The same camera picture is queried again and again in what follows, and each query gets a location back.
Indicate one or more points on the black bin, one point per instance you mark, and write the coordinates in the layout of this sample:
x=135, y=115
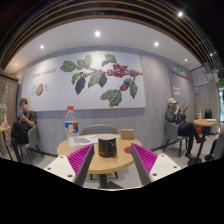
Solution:
x=208, y=115

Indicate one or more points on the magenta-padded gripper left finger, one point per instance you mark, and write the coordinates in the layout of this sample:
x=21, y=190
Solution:
x=58, y=166

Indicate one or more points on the group of ceiling lights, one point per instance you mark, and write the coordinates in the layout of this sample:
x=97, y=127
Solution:
x=97, y=33

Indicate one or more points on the green exit sign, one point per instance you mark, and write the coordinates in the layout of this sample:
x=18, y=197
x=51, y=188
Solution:
x=180, y=68

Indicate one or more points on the person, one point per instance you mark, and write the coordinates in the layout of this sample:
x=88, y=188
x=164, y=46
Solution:
x=23, y=125
x=176, y=118

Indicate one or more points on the white printed paper sheet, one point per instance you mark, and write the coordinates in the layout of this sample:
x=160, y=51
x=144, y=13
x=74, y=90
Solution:
x=87, y=140

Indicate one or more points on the small white wall notice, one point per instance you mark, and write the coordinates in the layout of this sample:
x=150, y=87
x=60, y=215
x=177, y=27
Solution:
x=176, y=91

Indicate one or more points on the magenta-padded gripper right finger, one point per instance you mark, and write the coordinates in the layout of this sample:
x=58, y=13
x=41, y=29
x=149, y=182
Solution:
x=165, y=166

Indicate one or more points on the clear red-capped drink bottle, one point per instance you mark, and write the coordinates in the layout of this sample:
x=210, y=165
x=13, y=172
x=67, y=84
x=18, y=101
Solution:
x=71, y=128

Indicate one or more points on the grey chair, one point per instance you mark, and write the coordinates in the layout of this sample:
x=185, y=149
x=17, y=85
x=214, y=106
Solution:
x=32, y=136
x=99, y=129
x=170, y=131

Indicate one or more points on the brown cardboard box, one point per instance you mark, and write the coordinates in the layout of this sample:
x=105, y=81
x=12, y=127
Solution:
x=127, y=134

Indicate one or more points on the coffee plant wall picture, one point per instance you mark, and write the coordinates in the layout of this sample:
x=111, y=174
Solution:
x=60, y=90

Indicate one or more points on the black mug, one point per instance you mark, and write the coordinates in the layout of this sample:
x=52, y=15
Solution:
x=107, y=146

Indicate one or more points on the white wall notice board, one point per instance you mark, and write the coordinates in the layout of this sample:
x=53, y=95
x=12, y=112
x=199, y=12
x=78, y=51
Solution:
x=200, y=76

